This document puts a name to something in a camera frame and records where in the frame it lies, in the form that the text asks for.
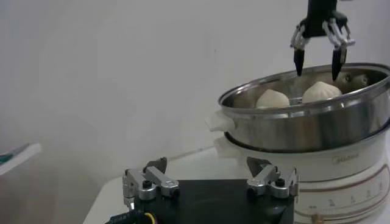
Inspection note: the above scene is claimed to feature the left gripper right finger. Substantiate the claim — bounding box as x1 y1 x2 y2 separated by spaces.
246 156 300 200

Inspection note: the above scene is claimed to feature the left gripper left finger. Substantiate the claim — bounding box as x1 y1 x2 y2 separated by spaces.
122 156 180 211

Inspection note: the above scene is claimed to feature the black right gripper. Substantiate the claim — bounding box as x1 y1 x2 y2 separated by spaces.
289 0 356 82

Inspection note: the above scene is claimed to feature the white steamed baozi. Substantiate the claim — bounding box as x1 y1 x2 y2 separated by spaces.
255 89 290 110
302 80 343 103

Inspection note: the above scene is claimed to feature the stainless steel steamer basket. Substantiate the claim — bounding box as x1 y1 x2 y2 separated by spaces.
207 63 390 153

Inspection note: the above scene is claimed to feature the white electric cooker base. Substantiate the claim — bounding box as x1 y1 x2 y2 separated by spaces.
213 121 390 224

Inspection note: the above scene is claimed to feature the white side table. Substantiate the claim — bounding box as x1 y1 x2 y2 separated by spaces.
0 142 42 177

